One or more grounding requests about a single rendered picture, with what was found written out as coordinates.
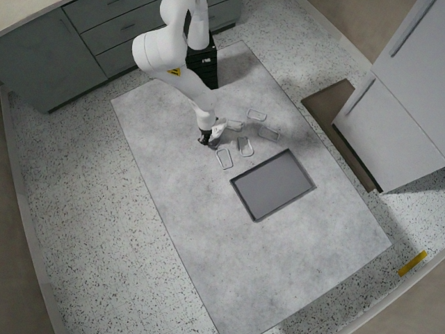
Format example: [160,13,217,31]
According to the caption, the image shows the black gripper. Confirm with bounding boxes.
[198,128,212,145]

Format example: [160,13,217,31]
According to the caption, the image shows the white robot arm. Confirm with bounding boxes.
[132,0,228,138]

